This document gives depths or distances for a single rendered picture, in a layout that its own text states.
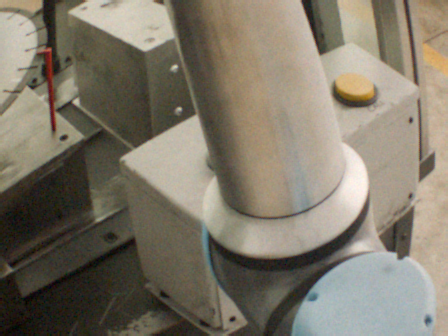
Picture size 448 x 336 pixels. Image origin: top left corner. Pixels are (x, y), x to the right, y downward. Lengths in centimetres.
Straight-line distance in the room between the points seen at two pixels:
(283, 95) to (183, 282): 34
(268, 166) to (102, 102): 55
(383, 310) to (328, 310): 4
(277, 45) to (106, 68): 56
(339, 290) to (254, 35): 18
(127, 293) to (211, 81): 42
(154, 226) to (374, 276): 31
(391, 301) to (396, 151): 38
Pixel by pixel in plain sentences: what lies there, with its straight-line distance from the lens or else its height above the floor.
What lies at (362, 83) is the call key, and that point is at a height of 91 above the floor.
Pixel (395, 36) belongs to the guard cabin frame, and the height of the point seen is 92.
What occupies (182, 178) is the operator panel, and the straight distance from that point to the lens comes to 101.
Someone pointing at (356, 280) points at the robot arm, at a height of 98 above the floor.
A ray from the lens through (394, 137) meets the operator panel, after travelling 112.
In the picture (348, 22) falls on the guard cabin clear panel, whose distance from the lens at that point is 125.
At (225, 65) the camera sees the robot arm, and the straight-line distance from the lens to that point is 73.
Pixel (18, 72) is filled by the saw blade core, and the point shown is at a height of 95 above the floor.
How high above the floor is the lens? 151
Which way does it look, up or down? 37 degrees down
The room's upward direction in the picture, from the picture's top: 6 degrees counter-clockwise
